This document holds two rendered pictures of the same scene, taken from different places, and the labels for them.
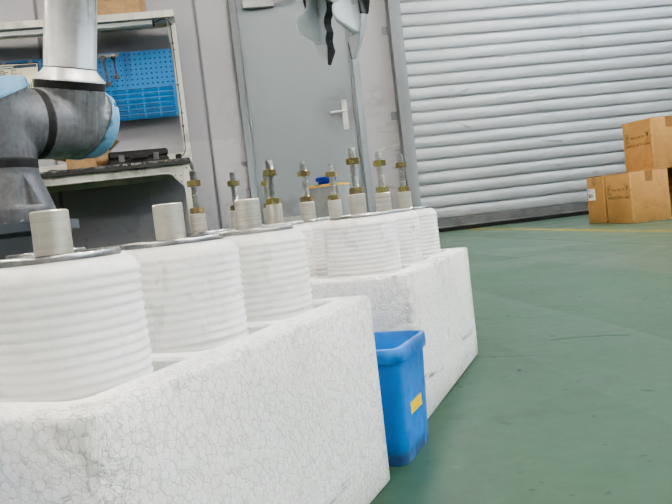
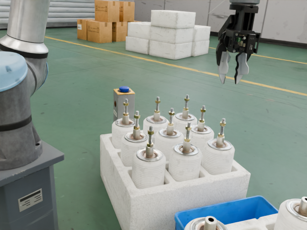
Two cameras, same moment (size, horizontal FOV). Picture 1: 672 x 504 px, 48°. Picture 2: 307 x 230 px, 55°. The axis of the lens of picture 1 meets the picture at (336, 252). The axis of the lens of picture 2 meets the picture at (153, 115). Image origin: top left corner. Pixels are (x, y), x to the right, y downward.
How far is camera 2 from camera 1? 0.95 m
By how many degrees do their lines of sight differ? 46
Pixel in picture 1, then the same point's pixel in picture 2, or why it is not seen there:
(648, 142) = (106, 10)
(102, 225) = not seen: outside the picture
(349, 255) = (225, 165)
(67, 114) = (38, 75)
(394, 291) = (245, 179)
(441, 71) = not seen: outside the picture
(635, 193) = (101, 31)
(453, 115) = not seen: outside the picture
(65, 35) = (38, 22)
